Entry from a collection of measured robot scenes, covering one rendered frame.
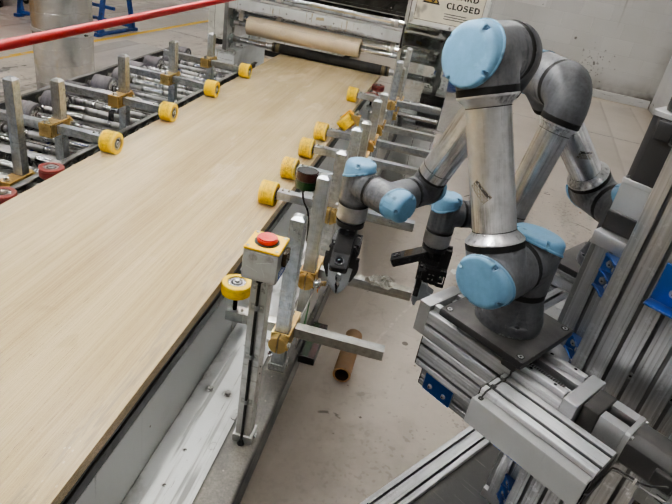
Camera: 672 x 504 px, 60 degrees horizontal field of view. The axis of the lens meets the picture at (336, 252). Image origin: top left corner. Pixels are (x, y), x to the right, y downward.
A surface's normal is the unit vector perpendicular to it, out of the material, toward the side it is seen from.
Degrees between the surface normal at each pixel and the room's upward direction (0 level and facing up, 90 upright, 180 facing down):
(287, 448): 0
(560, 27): 90
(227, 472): 0
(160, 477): 0
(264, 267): 90
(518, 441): 90
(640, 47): 90
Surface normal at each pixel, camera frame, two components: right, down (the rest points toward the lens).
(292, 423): 0.16, -0.86
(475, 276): -0.70, 0.37
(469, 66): -0.72, 0.11
